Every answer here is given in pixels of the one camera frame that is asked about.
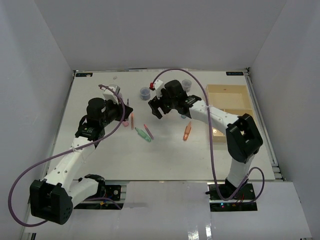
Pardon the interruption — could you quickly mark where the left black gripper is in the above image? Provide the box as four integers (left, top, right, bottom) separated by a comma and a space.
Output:
100, 96, 133, 128

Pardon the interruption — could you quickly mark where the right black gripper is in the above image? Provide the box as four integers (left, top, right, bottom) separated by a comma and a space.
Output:
148, 87, 177, 120

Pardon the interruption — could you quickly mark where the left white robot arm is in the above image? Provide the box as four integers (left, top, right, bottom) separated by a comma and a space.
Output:
29, 97, 133, 225

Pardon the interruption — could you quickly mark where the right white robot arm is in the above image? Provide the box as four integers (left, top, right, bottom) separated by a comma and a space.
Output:
148, 79, 263, 201

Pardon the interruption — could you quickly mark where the orange highlighter pen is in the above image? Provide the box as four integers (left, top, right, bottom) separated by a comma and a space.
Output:
130, 112, 135, 130

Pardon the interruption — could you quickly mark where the pink highlighter cap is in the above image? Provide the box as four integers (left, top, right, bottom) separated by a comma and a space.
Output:
122, 121, 129, 127

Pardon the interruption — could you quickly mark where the left clear clip jar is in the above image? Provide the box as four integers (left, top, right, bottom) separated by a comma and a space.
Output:
139, 87, 151, 101

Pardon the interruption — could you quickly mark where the clear clip jar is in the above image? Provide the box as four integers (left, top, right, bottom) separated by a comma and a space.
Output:
139, 87, 151, 101
181, 79, 192, 93

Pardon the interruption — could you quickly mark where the green highlighter pen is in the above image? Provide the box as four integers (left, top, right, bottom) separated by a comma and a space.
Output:
134, 127, 152, 143

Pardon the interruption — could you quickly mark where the pink highlighter pen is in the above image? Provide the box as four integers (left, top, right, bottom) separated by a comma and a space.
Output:
143, 124, 154, 140

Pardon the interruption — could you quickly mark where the right clear clip jar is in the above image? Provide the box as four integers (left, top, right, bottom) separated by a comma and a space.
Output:
181, 79, 192, 93

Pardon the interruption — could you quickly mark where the wooden compartment box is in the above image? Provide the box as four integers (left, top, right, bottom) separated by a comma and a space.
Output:
205, 84, 256, 143

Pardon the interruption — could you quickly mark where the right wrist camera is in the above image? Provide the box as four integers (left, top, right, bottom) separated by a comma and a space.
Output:
149, 79, 165, 99

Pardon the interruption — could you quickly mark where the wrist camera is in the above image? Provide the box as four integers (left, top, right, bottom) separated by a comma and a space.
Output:
149, 79, 165, 99
101, 84, 123, 105

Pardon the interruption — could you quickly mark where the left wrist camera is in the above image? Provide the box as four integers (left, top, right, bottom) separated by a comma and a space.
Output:
101, 84, 123, 105

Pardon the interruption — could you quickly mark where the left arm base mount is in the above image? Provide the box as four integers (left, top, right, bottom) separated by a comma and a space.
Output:
72, 174, 124, 210

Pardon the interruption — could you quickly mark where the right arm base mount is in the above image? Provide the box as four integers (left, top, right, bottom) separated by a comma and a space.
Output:
205, 183, 258, 213

